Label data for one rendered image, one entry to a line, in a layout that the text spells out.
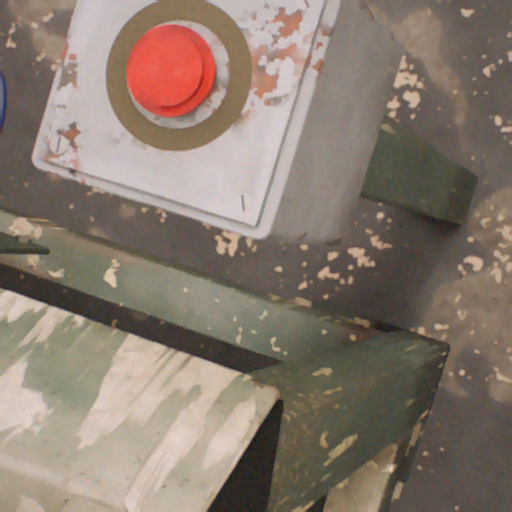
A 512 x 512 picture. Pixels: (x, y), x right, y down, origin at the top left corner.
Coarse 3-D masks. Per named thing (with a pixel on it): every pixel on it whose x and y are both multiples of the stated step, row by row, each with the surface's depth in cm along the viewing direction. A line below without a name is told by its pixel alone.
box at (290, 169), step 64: (128, 0) 58; (256, 0) 56; (320, 0) 56; (64, 64) 59; (256, 64) 56; (320, 64) 56; (384, 64) 68; (64, 128) 59; (256, 128) 56; (320, 128) 59; (128, 192) 58; (192, 192) 57; (256, 192) 56; (320, 192) 63
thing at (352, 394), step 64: (0, 256) 142; (64, 256) 140; (128, 256) 138; (192, 320) 136; (256, 320) 134; (320, 320) 132; (320, 384) 90; (384, 384) 107; (320, 448) 88; (384, 448) 130
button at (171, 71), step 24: (168, 24) 56; (144, 48) 56; (168, 48) 56; (192, 48) 56; (144, 72) 56; (168, 72) 56; (192, 72) 56; (144, 96) 56; (168, 96) 56; (192, 96) 56
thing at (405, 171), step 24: (384, 120) 87; (384, 144) 90; (408, 144) 98; (384, 168) 92; (408, 168) 102; (432, 168) 113; (456, 168) 127; (360, 192) 88; (384, 192) 95; (408, 192) 105; (432, 192) 117; (456, 192) 132; (432, 216) 124; (456, 216) 138
